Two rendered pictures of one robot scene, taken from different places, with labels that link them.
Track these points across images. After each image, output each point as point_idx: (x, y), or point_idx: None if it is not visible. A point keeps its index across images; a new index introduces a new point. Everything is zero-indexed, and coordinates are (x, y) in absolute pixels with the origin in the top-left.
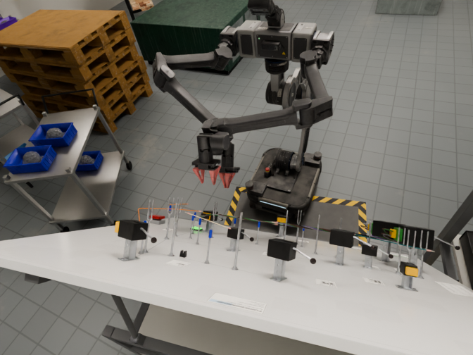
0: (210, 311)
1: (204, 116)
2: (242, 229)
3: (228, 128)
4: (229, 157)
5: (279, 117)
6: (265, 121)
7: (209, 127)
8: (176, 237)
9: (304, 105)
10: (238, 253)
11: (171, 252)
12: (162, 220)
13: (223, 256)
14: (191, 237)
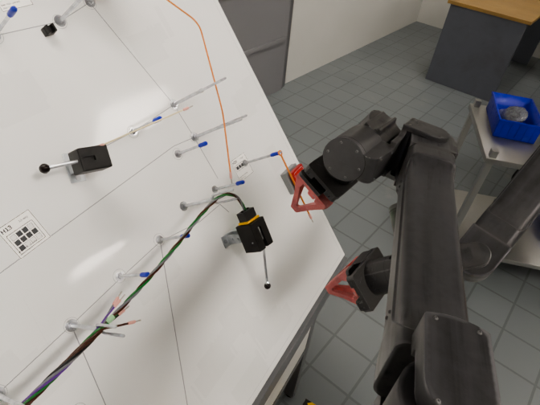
0: None
1: (516, 181)
2: (80, 161)
3: (404, 170)
4: (388, 267)
5: (403, 284)
6: (401, 244)
7: (405, 125)
8: (188, 134)
9: (423, 364)
10: (51, 161)
11: (60, 17)
12: (294, 186)
13: (30, 104)
14: (177, 153)
